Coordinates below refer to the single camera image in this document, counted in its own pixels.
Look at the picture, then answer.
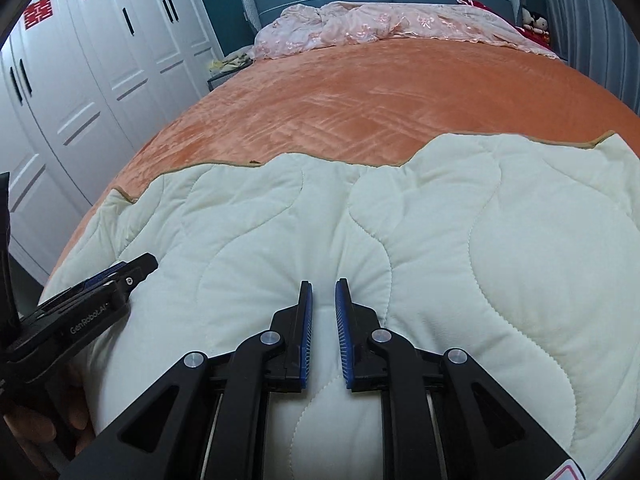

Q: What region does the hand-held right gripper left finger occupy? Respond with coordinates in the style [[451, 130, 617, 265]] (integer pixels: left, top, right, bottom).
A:
[[59, 281, 314, 480]]

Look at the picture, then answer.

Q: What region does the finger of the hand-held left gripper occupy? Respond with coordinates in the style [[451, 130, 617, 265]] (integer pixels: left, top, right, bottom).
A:
[[37, 253, 159, 317]]

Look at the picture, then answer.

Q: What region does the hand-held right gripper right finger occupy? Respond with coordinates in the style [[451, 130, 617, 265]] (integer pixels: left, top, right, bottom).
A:
[[334, 278, 587, 480]]

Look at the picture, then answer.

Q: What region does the cream quilted jacket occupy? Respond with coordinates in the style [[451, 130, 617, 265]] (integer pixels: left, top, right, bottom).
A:
[[42, 130, 640, 480]]

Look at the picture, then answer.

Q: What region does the person's left hand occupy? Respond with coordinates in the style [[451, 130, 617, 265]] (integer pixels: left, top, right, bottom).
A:
[[2, 363, 96, 476]]

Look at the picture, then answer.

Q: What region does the white panelled wardrobe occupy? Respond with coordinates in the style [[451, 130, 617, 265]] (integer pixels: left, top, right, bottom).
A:
[[0, 0, 226, 276]]

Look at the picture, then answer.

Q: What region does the dark nightstand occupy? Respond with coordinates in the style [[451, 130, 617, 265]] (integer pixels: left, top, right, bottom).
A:
[[206, 66, 242, 94]]

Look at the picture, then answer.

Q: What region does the orange plush blanket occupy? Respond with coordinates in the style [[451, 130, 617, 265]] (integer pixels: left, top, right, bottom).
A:
[[42, 40, 640, 281]]

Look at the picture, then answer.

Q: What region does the pink embroidered quilt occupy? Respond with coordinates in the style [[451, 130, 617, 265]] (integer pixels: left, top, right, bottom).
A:
[[248, 1, 558, 61]]

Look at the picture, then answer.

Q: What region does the red plush doll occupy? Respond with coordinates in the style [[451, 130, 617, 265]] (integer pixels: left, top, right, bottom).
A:
[[522, 7, 552, 44]]

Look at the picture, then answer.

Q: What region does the grey-blue pleated curtain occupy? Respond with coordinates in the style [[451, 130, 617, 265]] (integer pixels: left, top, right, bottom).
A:
[[537, 0, 640, 113]]

